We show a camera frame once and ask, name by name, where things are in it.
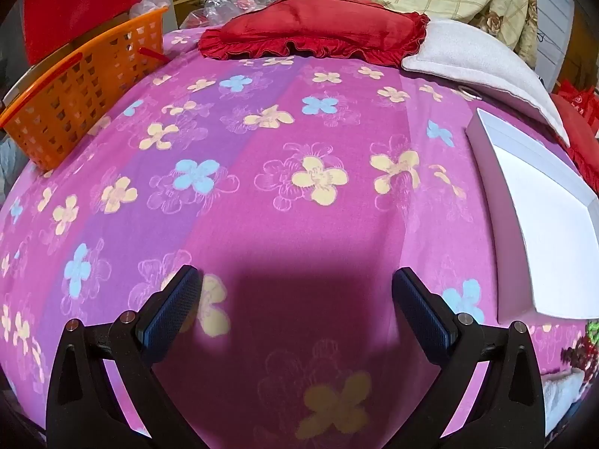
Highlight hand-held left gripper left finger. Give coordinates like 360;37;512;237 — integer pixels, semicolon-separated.
45;265;221;449

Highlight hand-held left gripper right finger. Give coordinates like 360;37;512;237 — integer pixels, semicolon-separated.
381;266;547;449

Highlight white shallow box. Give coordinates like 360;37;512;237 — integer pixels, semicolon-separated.
465;107;599;323

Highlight printed white towel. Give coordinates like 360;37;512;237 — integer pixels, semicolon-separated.
543;320;599;431

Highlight pink floral bedsheet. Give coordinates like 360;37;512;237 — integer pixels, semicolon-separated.
0;28;599;449

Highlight red ruffled pillow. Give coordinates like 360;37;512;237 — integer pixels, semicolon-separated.
550;94;599;192
198;0;430;67

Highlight orange plastic basket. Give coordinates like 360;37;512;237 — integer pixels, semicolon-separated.
0;6;170;172

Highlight grey white pillow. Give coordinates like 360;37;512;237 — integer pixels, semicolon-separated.
401;19;571;148

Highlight red printed bag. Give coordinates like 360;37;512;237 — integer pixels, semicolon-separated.
557;79;599;127

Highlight clear plastic bag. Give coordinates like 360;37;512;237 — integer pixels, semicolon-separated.
130;0;171;19

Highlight clear plastic bags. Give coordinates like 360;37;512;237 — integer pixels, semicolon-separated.
203;0;286;26

